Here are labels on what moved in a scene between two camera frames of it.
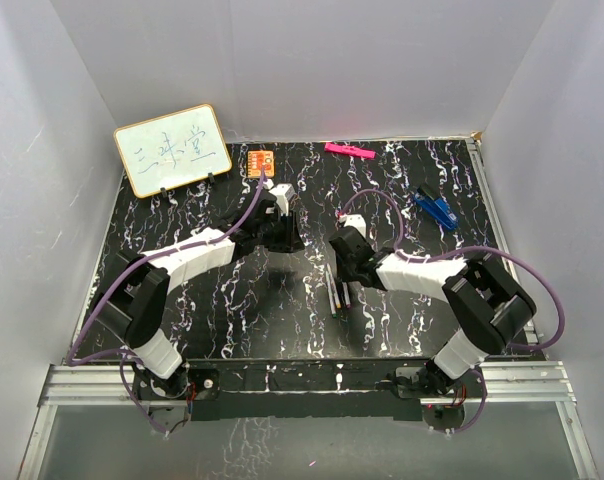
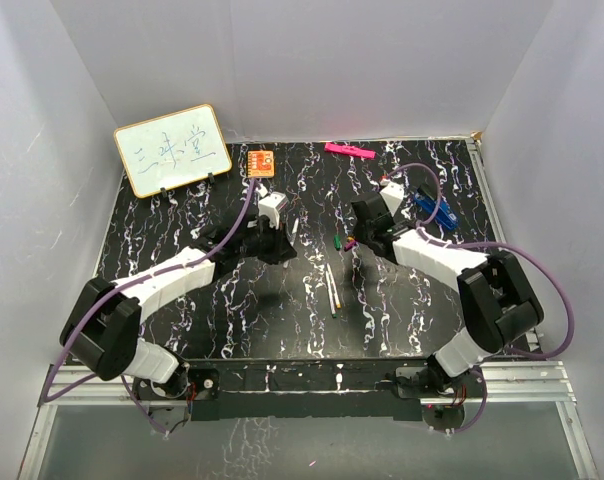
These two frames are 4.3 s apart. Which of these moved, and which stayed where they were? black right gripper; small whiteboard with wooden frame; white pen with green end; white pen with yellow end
Moved: black right gripper
Stayed: white pen with yellow end; white pen with green end; small whiteboard with wooden frame
